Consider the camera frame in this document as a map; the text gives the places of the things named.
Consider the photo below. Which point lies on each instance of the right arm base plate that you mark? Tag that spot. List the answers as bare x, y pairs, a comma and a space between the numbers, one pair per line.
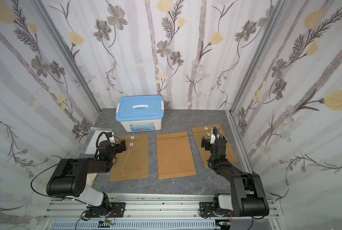
206, 210

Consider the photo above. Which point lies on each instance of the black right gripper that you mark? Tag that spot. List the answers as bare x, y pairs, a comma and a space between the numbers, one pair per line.
206, 142

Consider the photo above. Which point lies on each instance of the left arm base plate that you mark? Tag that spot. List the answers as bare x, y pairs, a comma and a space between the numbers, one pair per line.
114, 209

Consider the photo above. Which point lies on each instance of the bag of white material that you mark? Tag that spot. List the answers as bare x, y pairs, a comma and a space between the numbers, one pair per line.
90, 179

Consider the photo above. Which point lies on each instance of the clear plastic zip bag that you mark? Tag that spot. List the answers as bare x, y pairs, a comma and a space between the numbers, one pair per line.
89, 147

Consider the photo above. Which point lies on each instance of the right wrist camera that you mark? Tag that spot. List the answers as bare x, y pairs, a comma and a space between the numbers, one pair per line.
214, 135

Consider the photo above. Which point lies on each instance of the kraft file bag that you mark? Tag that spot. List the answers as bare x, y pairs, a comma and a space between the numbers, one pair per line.
206, 131
174, 156
134, 162

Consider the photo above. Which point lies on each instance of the white slotted cable duct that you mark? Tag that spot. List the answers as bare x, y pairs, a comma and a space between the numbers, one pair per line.
135, 225

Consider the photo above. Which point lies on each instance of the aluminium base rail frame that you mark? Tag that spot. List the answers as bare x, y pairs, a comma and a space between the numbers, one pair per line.
162, 207

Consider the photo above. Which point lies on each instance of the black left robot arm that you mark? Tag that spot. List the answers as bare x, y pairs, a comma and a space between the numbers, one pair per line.
69, 179

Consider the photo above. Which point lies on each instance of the blue lid storage box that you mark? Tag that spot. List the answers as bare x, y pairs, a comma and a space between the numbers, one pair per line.
141, 113

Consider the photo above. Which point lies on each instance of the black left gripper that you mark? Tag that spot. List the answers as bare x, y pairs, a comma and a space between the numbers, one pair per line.
122, 145

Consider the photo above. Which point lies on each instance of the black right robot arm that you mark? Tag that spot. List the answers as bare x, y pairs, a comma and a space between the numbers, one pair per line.
248, 197

